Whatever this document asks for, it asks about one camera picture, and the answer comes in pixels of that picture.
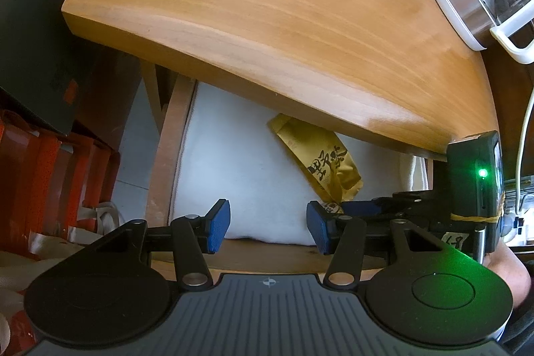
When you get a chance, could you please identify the wooden drawer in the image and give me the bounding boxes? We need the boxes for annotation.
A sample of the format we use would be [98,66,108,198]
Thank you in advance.
[143,74,436,278]

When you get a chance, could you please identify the gold foil tea packet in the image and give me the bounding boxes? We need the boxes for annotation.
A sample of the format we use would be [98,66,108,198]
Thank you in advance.
[268,114,363,204]

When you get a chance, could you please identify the person's right hand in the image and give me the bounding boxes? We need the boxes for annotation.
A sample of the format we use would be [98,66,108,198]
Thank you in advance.
[483,240,531,309]

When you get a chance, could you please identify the red gift bags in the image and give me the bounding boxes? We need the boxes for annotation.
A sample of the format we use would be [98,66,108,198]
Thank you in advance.
[1,110,120,355]

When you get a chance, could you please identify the wooden nightstand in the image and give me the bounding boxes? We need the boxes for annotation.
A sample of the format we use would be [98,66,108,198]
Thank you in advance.
[60,0,500,163]

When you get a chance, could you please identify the black paper gift bag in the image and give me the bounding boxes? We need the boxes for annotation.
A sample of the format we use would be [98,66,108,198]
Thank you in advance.
[0,0,143,148]

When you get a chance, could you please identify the beige ribbon handles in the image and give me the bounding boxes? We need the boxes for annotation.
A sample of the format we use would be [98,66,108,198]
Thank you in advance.
[1,202,125,303]

